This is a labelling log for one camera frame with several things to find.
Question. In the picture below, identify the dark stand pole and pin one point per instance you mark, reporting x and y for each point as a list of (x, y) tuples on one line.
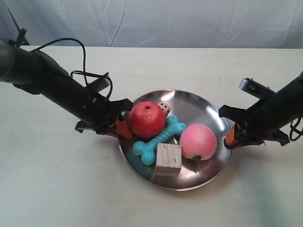
[(25, 42)]

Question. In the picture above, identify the wooden cube block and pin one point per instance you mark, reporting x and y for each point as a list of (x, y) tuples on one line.
[(168, 163)]

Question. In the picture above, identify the round steel plate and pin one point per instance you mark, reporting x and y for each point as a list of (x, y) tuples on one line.
[(190, 109)]

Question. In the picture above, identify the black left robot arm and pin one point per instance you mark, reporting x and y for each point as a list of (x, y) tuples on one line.
[(37, 73)]

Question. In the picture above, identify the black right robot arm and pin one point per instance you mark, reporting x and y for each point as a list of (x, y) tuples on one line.
[(274, 117)]

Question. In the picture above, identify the red toy apple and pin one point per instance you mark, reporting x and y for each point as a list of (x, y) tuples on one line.
[(147, 119)]

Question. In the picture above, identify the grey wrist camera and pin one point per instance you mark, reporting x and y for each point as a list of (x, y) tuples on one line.
[(101, 82), (255, 89)]

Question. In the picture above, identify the teal rubber bone toy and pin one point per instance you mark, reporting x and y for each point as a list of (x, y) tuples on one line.
[(147, 150)]

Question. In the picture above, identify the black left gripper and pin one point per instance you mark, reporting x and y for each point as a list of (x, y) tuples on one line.
[(110, 121)]

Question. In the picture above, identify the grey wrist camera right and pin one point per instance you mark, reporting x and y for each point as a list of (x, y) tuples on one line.
[(255, 89)]

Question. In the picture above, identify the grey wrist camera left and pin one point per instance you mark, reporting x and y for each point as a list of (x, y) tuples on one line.
[(101, 82)]

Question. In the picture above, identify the pink toy peach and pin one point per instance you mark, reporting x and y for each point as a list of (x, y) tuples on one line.
[(198, 140)]

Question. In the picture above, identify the small beige die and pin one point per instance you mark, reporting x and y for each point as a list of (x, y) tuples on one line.
[(165, 108)]

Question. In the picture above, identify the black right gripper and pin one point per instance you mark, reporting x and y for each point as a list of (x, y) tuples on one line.
[(242, 134)]

